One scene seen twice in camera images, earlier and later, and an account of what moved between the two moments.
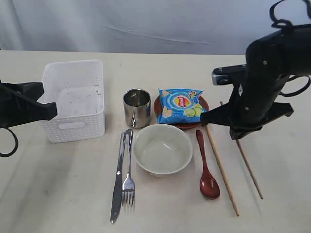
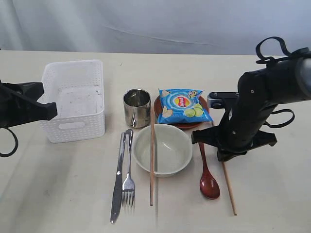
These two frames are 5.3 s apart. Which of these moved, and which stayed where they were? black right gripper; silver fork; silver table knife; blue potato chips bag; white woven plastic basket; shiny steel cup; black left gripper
Moved: black right gripper
Stayed: white woven plastic basket; black left gripper; blue potato chips bag; shiny steel cup; silver table knife; silver fork
